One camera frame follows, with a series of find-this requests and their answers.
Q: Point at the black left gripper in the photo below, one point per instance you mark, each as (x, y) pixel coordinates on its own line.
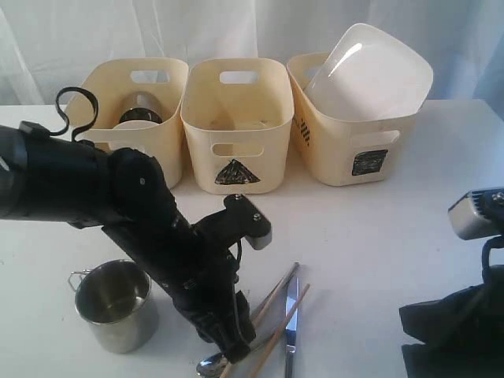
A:
(154, 234)

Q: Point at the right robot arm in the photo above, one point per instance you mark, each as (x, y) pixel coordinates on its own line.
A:
(460, 335)

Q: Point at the steel spoon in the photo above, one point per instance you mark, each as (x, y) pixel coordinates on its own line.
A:
(214, 365)

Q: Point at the steel tumbler cup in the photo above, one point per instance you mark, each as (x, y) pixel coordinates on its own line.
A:
(140, 105)

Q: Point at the wooden chopstick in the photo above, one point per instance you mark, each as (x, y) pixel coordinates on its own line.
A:
(254, 372)
(259, 313)

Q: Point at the steel table knife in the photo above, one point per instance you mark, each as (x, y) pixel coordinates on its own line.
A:
(290, 331)

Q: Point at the cream bin circle mark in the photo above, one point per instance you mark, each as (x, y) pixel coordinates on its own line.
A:
(165, 78)

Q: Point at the white square plate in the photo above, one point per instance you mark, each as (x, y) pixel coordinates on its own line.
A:
(370, 75)

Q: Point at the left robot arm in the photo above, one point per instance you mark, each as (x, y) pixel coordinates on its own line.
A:
(49, 179)

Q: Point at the cream bin triangle mark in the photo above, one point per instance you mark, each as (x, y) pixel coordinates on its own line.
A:
(237, 115)

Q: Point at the white plastic bowl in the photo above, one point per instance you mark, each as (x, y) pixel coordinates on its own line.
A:
(133, 134)

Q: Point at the steel mug wire handle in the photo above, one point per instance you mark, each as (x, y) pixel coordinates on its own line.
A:
(115, 300)

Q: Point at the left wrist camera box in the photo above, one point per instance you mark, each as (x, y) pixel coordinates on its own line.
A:
(240, 219)

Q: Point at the cream bin square mark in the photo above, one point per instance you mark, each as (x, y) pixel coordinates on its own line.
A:
(340, 152)

